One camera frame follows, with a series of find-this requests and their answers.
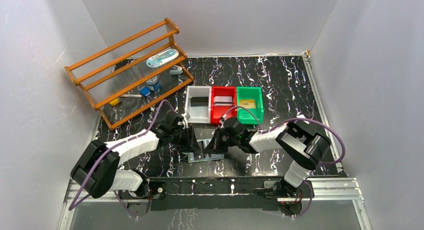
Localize white marker pen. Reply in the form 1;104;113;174
120;94;144;98

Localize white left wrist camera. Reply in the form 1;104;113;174
179;113;190;129

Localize light blue white stapler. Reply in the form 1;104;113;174
169;65;183;75

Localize white small box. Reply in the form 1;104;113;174
297;114;307;120

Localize blue small block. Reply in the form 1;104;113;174
139;87;151;97

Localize blue tape roll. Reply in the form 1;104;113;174
145;75;161;92

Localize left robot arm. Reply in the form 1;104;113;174
70;111;200;199

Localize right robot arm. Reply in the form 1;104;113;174
204;117;332;190

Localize red plastic bin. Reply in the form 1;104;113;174
210;86;237;124

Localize white plastic bin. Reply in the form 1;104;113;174
184;86;212;124

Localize gold card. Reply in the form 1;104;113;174
239;99;257;109

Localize yellow small block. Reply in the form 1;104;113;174
109;98;121;106

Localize silver VIP card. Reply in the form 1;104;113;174
213;102;233;106

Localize green plastic bin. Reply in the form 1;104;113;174
236;86;264;125

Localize black card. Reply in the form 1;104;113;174
190;96;210;107

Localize white VIP card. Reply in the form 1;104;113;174
214;96;233;102

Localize orange wooden shelf rack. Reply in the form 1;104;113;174
64;18;194;130

